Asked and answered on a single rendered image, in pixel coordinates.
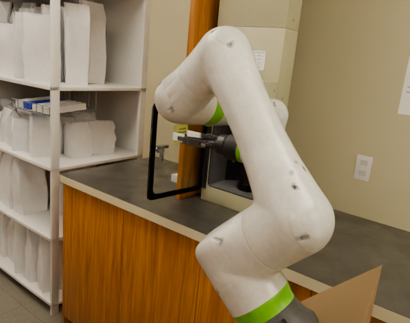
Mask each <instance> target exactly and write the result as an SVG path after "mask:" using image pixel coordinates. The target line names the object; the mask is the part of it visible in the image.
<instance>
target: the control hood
mask: <svg viewBox="0 0 410 323"><path fill-rule="evenodd" d="M263 83H264V86H265V88H266V91H267V93H268V95H269V98H270V99H276V95H277V86H278V83H277V82H274V81H264V80H263Z"/></svg>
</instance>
